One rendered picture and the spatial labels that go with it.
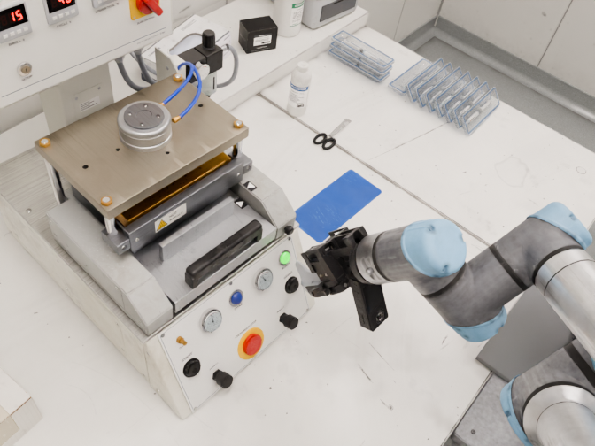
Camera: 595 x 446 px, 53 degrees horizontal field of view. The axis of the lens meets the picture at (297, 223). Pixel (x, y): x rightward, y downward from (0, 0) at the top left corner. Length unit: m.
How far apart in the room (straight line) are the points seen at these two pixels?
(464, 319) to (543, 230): 0.15
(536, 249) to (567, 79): 2.52
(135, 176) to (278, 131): 0.68
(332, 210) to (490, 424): 0.55
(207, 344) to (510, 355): 0.57
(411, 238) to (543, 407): 0.34
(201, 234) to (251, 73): 0.70
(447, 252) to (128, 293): 0.45
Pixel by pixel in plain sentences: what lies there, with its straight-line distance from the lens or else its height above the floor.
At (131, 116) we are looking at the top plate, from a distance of 0.93.
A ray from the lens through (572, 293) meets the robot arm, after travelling 0.77.
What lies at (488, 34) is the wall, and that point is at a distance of 3.36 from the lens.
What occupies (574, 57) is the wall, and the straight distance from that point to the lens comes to 3.23.
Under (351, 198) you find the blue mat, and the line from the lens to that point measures 1.38.
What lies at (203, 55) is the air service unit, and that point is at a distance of 1.15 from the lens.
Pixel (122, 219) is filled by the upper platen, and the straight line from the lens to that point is 0.92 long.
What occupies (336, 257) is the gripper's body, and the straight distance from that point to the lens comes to 0.92.
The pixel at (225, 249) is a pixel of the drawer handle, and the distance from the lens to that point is 0.93.
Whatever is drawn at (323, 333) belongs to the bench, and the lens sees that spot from 1.16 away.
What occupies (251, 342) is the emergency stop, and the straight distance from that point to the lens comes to 1.08.
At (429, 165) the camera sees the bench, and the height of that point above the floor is 0.75.
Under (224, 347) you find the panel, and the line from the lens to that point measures 1.05.
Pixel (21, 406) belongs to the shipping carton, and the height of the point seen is 0.84.
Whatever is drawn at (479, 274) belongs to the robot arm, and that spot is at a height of 1.14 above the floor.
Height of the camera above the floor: 1.76
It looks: 50 degrees down
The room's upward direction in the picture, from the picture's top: 11 degrees clockwise
